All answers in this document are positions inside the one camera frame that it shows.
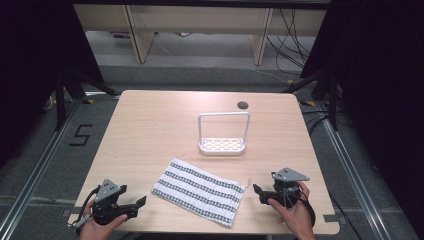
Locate black floor cables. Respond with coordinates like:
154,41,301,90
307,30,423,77
299,109,338,135

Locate dark curtain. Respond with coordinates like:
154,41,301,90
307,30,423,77
0,0,105,169
299,0,424,233

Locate aluminium floor rail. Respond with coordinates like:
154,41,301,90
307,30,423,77
315,99,389,240
0,95,86,240

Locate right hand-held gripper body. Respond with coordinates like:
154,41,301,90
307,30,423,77
270,167,311,210

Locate light wooden desk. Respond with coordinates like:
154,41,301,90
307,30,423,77
72,2,328,67

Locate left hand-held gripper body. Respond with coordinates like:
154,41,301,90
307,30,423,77
91,178,130,226

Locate person's left hand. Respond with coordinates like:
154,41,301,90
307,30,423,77
79,199,129,240

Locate black metal stand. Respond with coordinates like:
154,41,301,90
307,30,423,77
54,65,118,132
283,66,340,132

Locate white striped dish towel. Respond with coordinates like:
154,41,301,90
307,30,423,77
151,157,252,229

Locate hand-held gripper cable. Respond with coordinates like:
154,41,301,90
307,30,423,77
299,188,317,228
70,185,102,232

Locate white towel rack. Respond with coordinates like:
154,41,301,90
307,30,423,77
197,111,252,156

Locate person's right hand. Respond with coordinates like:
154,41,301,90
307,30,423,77
267,181,316,240

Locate left hand-held gripper cable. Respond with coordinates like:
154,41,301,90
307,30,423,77
70,185,102,232

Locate bundle of black cables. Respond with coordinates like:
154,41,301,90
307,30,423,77
265,7,318,74

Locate right hand-held gripper cable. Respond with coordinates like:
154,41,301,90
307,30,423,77
299,188,317,228

